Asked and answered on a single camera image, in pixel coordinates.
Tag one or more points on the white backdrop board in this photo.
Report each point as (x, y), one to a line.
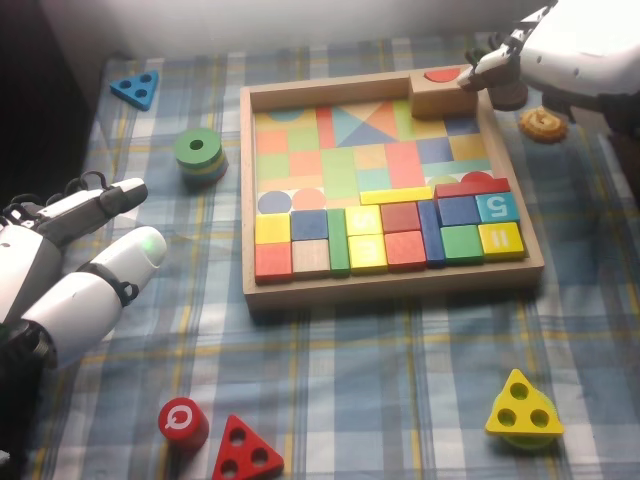
(250, 20)

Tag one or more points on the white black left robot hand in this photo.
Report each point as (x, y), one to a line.
(75, 305)

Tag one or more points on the brown round disc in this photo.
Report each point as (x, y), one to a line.
(510, 100)

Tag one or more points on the red wooden cylinder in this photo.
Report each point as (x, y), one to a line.
(182, 422)

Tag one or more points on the natural wood cube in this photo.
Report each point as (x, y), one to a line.
(310, 257)

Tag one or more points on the yellow cube with letter print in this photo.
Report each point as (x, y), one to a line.
(363, 220)

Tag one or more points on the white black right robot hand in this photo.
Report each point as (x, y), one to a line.
(585, 70)

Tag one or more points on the plain yellow wooden cube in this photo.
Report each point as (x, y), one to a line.
(272, 228)

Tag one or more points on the yellow cube with equals sign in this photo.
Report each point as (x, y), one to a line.
(501, 241)

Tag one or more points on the blue wooden bar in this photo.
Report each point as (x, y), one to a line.
(431, 235)

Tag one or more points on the yellow triangle with holes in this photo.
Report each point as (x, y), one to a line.
(520, 405)

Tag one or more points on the blue wooden cube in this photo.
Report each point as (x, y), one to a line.
(457, 211)
(308, 225)

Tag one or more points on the green toy gear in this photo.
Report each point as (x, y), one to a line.
(525, 442)

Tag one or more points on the red triangle with holes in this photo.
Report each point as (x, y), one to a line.
(240, 452)

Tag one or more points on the wooden puzzle tray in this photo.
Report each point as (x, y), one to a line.
(390, 292)

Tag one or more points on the blue triangle with holes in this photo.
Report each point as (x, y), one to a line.
(131, 95)

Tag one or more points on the dark red wooden cube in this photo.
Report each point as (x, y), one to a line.
(400, 217)

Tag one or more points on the yellow cube with number print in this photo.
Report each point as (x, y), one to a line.
(367, 252)

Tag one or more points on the green wooden cube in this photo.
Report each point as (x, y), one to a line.
(462, 244)

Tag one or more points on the wooden block with red semicircle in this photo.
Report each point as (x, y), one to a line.
(440, 100)

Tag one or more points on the green wooden bar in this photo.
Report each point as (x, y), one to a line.
(338, 242)

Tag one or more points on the yellow toy cookie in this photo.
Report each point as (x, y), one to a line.
(542, 125)

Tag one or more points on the yellow long wooden bar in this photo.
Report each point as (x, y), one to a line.
(395, 195)

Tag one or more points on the blue plaid tablecloth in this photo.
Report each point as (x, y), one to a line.
(350, 380)

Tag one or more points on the teal cube with five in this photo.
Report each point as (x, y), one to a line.
(496, 207)

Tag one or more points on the red long wooden bar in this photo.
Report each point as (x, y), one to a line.
(472, 188)

